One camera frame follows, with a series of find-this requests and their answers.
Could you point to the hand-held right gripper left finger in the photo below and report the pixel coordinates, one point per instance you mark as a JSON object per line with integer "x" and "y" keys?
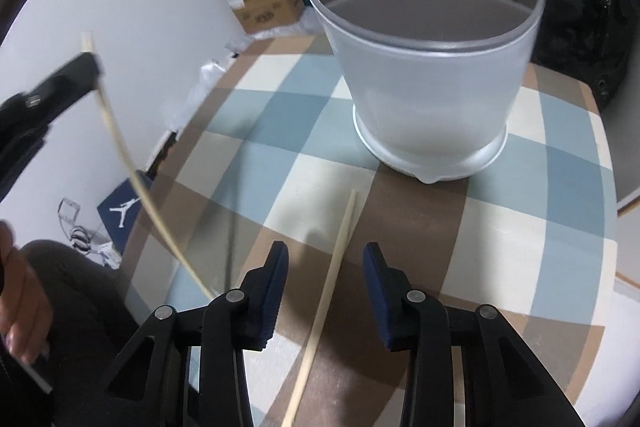
{"x": 270, "y": 297}

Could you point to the grey parcel bag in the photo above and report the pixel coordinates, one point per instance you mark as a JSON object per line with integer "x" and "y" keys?
{"x": 280, "y": 36}

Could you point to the person's dark trouser leg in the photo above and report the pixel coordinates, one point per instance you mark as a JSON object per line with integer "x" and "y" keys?
{"x": 85, "y": 307}

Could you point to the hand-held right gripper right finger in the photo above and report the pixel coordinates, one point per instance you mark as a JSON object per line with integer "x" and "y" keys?
{"x": 380, "y": 297}

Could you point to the translucent white utensil holder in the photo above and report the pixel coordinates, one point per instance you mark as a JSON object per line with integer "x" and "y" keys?
{"x": 425, "y": 82}

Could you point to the tan wooden chopstick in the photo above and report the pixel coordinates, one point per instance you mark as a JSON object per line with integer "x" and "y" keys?
{"x": 125, "y": 157}
{"x": 330, "y": 287}

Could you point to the checked table mat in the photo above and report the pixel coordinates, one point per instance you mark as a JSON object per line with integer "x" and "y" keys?
{"x": 310, "y": 127}

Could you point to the clear plastic box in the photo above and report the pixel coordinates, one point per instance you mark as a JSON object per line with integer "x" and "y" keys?
{"x": 69, "y": 213}

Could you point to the blue shoe box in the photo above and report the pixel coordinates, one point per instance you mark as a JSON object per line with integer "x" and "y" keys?
{"x": 122, "y": 209}

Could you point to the person's left hand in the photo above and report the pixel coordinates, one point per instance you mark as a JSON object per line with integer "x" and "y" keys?
{"x": 25, "y": 302}

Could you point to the brown cardboard box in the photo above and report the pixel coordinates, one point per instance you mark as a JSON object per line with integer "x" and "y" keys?
{"x": 270, "y": 4}

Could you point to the clear plastic bag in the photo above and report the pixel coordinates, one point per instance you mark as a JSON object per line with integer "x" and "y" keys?
{"x": 205, "y": 77}

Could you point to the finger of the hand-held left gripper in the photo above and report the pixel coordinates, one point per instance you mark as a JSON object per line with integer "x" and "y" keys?
{"x": 70, "y": 79}

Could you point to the black backpack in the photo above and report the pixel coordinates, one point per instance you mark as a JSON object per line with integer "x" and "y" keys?
{"x": 585, "y": 7}

